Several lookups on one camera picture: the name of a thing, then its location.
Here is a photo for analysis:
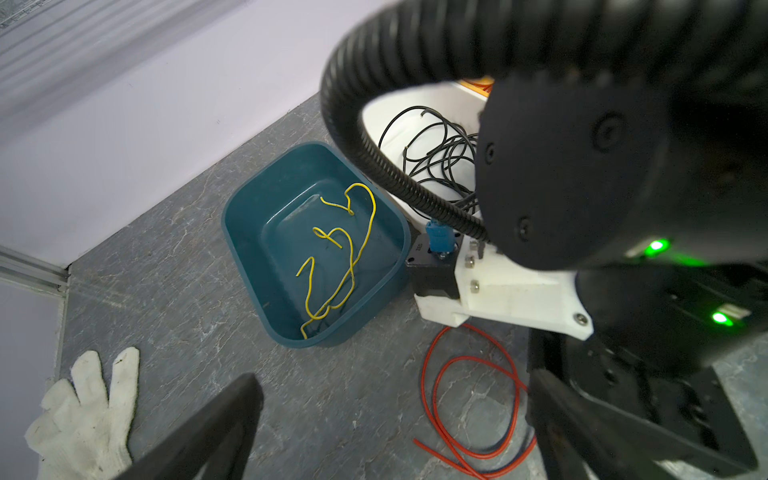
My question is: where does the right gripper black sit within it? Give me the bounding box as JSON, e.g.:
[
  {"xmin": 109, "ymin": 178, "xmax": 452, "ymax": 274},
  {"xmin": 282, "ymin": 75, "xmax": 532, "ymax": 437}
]
[{"xmin": 529, "ymin": 330, "xmax": 744, "ymax": 456}]

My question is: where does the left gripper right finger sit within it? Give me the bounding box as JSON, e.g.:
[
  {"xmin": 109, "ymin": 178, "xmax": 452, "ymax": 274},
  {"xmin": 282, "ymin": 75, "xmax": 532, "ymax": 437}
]
[{"xmin": 528, "ymin": 369, "xmax": 759, "ymax": 479}]

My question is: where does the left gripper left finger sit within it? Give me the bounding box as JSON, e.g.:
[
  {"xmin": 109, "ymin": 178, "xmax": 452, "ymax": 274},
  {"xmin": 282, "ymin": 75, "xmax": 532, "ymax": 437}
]
[{"xmin": 119, "ymin": 373, "xmax": 264, "ymax": 479}]

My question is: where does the black cable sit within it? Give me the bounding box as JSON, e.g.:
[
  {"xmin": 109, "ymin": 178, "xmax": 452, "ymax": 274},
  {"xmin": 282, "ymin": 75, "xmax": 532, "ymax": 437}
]
[{"xmin": 377, "ymin": 105, "xmax": 481, "ymax": 208}]

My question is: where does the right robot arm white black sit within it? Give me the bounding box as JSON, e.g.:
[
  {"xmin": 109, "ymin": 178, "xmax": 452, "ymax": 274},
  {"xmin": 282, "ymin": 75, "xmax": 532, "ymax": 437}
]
[{"xmin": 320, "ymin": 1, "xmax": 767, "ymax": 476}]

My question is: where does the white work glove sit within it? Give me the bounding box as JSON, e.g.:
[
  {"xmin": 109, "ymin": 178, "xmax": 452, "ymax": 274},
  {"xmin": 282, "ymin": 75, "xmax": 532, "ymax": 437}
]
[{"xmin": 25, "ymin": 347, "xmax": 140, "ymax": 479}]

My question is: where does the dark teal plastic bin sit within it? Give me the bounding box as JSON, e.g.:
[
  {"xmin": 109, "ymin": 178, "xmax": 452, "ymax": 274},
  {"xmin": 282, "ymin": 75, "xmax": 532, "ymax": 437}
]
[{"xmin": 222, "ymin": 142, "xmax": 411, "ymax": 349}]

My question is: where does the white plastic bin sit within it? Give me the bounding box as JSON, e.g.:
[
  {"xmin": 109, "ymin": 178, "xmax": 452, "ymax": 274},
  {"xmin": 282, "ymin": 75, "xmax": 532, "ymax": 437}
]
[{"xmin": 363, "ymin": 83, "xmax": 487, "ymax": 218}]

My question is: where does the yellow plastic bin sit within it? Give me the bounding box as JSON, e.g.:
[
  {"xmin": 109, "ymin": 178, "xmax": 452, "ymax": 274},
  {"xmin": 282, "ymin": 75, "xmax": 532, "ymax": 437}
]
[{"xmin": 458, "ymin": 77, "xmax": 495, "ymax": 98}]

